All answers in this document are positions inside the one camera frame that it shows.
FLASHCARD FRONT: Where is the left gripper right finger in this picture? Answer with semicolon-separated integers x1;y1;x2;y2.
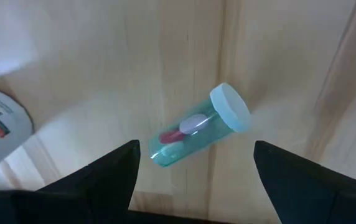
253;140;356;224

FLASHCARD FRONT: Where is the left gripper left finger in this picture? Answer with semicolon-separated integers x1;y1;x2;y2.
11;139;142;224

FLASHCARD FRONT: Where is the white aspirin bottle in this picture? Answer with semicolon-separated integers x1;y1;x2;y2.
0;86;35;180

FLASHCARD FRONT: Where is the translucent pill bottle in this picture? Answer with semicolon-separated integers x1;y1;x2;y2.
148;82;253;168

